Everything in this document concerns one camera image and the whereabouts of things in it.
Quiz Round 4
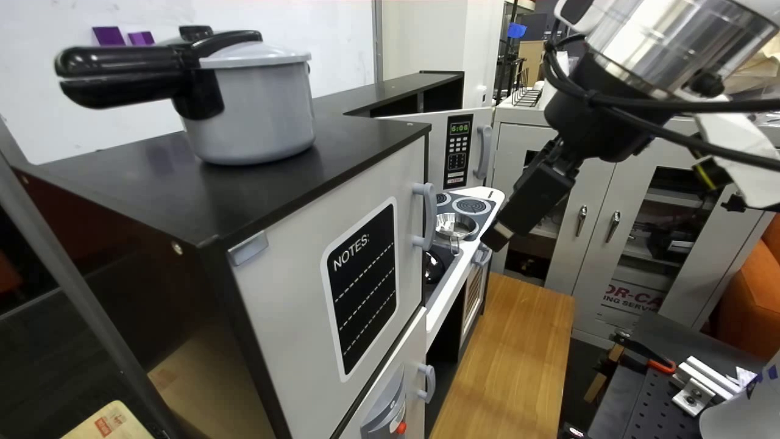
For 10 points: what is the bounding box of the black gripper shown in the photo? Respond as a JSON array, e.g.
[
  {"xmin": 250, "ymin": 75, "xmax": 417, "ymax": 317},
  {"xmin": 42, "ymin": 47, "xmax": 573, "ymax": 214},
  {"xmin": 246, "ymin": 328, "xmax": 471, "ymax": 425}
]
[{"xmin": 484, "ymin": 137, "xmax": 591, "ymax": 254}]

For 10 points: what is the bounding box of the white and red appliance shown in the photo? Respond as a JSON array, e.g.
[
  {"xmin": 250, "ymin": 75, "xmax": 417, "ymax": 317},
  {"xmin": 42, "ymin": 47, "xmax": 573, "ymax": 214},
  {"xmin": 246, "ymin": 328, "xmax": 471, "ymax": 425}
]
[{"xmin": 226, "ymin": 131, "xmax": 440, "ymax": 439}]

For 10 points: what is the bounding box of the shiny steel bowl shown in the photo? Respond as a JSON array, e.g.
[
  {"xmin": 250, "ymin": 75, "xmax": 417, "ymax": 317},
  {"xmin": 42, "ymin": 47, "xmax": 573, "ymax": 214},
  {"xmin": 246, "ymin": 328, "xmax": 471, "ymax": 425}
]
[{"xmin": 432, "ymin": 211, "xmax": 480, "ymax": 245}]

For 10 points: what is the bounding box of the white oven door with vents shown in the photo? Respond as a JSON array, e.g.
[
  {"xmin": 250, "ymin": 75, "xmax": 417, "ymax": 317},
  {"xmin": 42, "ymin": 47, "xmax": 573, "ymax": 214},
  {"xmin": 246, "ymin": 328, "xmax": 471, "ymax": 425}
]
[{"xmin": 458, "ymin": 240, "xmax": 498, "ymax": 350}]

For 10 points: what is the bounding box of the grey toy microwave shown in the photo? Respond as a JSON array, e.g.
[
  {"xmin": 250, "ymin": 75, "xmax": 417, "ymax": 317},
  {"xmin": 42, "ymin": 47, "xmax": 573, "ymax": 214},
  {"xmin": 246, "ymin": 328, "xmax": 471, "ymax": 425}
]
[{"xmin": 381, "ymin": 106, "xmax": 495, "ymax": 190}]

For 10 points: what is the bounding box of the white metal cabinet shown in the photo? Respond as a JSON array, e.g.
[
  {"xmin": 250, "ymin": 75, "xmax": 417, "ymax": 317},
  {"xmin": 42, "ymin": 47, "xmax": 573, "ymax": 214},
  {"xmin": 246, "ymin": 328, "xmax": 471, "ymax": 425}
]
[{"xmin": 490, "ymin": 94, "xmax": 775, "ymax": 343}]

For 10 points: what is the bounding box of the white fridge door with dispenser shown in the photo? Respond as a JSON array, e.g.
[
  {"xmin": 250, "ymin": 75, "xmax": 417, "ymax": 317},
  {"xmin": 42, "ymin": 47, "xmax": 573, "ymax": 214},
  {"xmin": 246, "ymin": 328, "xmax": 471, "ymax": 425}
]
[{"xmin": 337, "ymin": 306, "xmax": 440, "ymax": 439}]

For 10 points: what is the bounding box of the black orange bar clamp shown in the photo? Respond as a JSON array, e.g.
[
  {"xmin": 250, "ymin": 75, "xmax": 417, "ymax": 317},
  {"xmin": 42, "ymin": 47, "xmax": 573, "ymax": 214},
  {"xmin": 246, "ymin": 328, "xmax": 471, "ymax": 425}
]
[{"xmin": 580, "ymin": 327, "xmax": 680, "ymax": 409}]

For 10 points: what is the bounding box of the orange chair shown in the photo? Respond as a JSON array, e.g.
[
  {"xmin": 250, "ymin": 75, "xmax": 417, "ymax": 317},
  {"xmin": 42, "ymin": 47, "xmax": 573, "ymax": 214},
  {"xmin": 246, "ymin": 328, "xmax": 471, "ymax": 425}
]
[{"xmin": 714, "ymin": 214, "xmax": 780, "ymax": 361}]

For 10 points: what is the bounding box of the black white toy kitchen playset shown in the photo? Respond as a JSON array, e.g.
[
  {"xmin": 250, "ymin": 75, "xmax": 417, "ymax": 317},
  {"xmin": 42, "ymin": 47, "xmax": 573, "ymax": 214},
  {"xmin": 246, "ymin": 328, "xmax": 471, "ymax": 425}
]
[{"xmin": 14, "ymin": 68, "xmax": 510, "ymax": 439}]

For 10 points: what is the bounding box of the black metal pole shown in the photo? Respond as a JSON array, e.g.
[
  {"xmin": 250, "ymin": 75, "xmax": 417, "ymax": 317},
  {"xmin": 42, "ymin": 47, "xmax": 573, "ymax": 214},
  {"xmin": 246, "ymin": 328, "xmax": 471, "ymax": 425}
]
[{"xmin": 0, "ymin": 118, "xmax": 181, "ymax": 439}]

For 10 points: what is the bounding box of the beige box with red label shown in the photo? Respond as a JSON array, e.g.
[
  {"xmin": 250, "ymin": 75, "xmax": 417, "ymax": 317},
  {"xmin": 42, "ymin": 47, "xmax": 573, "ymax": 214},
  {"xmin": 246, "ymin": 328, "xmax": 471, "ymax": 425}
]
[{"xmin": 58, "ymin": 398, "xmax": 157, "ymax": 439}]

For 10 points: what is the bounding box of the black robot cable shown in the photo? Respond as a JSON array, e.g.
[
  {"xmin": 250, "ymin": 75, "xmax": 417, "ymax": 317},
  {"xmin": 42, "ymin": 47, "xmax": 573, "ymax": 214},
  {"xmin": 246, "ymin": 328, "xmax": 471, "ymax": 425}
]
[{"xmin": 542, "ymin": 34, "xmax": 780, "ymax": 172}]

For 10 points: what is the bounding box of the small aluminium bracket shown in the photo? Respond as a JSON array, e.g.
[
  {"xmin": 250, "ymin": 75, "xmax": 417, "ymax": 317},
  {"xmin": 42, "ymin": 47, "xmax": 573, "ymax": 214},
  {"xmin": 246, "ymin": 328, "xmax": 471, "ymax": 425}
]
[{"xmin": 668, "ymin": 350, "xmax": 763, "ymax": 416}]

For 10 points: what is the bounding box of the grey pressure cooker black handle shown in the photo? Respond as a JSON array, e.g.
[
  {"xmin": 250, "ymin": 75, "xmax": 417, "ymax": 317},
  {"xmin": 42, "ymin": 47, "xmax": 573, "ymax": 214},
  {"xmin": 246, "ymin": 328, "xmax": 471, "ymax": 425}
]
[{"xmin": 51, "ymin": 21, "xmax": 318, "ymax": 168}]

